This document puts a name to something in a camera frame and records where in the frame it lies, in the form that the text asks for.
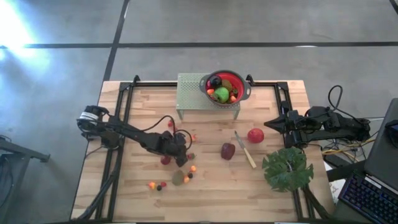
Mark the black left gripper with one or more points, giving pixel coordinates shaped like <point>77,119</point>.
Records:
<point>169,144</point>

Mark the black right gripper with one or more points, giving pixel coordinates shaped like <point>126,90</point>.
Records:
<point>298,124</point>

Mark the small red cherry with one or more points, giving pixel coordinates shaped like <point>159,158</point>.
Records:
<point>163,184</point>

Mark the black cherry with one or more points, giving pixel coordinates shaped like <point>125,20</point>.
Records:
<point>159,188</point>

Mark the red strawberry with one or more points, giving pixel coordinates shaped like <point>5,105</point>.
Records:
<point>191,155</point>
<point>170,123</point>

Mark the orange mandarin with green leaves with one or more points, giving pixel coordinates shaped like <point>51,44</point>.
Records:
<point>233,99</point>

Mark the red collapsible colander bowl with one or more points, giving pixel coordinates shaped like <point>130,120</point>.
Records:
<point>239,81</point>

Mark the green apple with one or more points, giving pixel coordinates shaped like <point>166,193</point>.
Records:
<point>221,95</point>

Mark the brown kiwi fruit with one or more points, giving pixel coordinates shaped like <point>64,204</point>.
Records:
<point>227,84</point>

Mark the dark purple plum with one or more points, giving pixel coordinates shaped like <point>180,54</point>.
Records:
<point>190,175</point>
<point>215,81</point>

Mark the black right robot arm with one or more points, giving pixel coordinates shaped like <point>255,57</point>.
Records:
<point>335,127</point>

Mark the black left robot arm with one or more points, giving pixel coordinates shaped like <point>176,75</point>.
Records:
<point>130,133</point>

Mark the olive green oval fruit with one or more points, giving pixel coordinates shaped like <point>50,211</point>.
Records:
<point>178,177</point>

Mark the bright red round fruit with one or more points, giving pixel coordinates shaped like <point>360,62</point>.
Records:
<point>256,136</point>

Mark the small dark red apple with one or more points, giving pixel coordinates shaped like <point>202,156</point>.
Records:
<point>165,160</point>

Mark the green potted plant white pot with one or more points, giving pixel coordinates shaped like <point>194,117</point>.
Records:
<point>287,169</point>

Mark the dark red bell pepper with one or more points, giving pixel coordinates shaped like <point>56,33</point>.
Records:
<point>228,151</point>

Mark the pale green perforated metal shelf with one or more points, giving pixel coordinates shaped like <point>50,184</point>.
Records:
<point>189,96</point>

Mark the white paper sheet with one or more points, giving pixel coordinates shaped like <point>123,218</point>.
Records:
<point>335,189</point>

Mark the dark metal stand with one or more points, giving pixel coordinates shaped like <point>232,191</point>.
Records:
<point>25,151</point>

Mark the black aluminium rig frame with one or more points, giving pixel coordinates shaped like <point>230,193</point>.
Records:
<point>155,84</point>

